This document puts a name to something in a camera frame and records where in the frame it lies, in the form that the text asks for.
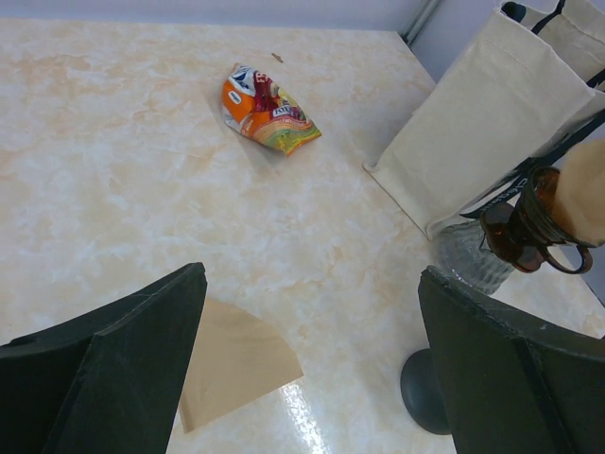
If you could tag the clear glass server pitcher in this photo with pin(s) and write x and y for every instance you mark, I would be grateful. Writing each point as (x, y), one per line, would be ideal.
(462, 251)

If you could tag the cream canvas tote bag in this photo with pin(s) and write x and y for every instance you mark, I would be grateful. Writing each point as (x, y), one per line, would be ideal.
(524, 81)

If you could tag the brown paper coffee filter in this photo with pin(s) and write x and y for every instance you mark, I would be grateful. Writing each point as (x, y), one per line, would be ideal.
(237, 358)
(578, 206)

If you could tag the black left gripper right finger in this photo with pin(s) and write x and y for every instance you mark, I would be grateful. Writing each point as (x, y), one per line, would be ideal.
(511, 382)

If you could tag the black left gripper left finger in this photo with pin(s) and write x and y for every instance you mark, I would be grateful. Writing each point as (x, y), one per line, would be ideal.
(108, 381)

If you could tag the amber plastic coffee dripper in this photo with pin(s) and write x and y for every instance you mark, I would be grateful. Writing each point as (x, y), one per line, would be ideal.
(522, 234)

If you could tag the colourful snack packet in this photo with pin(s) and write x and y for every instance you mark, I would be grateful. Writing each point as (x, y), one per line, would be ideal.
(259, 109)

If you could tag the right aluminium frame post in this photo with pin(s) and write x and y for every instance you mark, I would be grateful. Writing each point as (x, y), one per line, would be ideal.
(418, 23)

